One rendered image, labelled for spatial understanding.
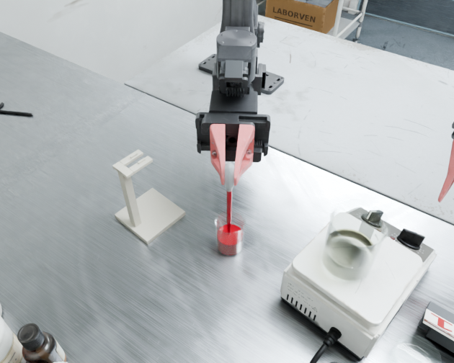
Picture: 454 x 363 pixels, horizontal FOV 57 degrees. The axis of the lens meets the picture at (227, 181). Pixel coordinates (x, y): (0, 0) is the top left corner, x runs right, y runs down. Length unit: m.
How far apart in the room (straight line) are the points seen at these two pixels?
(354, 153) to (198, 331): 0.44
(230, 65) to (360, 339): 0.36
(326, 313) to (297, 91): 0.56
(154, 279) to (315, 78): 0.61
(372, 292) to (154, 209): 0.35
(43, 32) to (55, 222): 1.23
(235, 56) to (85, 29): 1.47
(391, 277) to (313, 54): 0.69
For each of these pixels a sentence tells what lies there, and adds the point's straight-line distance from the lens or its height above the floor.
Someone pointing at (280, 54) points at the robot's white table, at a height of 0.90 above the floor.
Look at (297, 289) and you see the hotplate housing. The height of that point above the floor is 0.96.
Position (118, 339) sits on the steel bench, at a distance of 0.58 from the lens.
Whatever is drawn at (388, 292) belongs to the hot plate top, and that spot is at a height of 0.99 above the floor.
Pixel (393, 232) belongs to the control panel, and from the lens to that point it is 0.64.
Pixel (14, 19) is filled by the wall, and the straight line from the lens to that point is 1.78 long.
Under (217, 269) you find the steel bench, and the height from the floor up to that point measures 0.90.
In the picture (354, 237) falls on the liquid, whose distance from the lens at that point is 0.52.
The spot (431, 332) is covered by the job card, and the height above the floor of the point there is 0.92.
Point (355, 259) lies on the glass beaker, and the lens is 0.48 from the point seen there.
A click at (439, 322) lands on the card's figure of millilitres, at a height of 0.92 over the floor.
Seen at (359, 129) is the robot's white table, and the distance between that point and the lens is 0.88.
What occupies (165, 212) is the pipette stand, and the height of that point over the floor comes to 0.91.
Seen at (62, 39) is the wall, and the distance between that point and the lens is 1.92.
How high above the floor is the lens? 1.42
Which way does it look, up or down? 45 degrees down
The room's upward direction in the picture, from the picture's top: straight up
